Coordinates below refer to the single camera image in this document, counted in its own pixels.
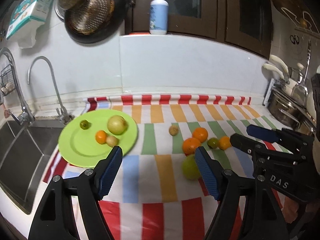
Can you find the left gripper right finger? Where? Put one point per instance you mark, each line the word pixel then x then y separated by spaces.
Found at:
pixel 262 218

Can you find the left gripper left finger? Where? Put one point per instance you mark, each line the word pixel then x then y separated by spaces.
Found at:
pixel 54 217

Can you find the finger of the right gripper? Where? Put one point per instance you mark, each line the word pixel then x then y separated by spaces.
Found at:
pixel 285 137
pixel 250 147

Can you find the small orange mandarin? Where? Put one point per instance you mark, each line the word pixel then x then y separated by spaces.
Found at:
pixel 101 137

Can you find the yellowish brown round fruit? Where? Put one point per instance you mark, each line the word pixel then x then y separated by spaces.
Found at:
pixel 112 141

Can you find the small green fruit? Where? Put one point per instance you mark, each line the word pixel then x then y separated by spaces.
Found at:
pixel 84 124

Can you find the small brownish kiwi fruit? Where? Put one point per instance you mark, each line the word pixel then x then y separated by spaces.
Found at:
pixel 173 130

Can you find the green apple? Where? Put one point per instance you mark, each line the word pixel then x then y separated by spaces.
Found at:
pixel 117 125

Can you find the stainless steel pot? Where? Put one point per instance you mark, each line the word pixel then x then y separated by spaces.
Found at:
pixel 283 110

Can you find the metal spatula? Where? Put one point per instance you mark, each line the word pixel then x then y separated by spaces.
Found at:
pixel 300 91

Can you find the white dish rack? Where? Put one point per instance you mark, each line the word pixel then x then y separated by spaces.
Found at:
pixel 268 92

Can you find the yellow orange right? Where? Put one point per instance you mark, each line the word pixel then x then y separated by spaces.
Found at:
pixel 224 143

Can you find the green tangerine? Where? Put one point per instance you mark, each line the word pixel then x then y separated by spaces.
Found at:
pixel 213 143

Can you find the stainless steel sink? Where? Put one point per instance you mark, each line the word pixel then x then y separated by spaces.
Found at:
pixel 25 152

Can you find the lime green plate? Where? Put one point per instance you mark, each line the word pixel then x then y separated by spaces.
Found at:
pixel 79 147

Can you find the striped colourful tablecloth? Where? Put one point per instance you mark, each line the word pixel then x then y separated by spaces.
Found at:
pixel 150 197

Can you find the large chrome pull faucet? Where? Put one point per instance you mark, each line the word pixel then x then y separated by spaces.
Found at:
pixel 26 116

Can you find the white blue pump bottle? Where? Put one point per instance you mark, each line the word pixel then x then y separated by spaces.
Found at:
pixel 158 17

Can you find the metal colander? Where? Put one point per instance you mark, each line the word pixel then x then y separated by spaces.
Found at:
pixel 90 16

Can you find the black wok pan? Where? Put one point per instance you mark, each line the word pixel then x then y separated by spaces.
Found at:
pixel 119 13

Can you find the tissue paper package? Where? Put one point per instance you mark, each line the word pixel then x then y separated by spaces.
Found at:
pixel 28 16

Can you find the white handled utensil lower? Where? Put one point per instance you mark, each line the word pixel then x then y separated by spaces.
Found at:
pixel 274 69

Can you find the white handled utensil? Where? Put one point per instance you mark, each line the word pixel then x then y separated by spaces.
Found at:
pixel 278 60
pixel 274 69

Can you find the white handled utensil upper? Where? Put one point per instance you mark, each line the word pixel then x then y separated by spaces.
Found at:
pixel 278 60

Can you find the dark wooden window frame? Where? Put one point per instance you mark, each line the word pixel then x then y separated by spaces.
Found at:
pixel 246 24

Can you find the wire sink caddy basket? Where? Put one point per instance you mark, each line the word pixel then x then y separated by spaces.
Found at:
pixel 7 81

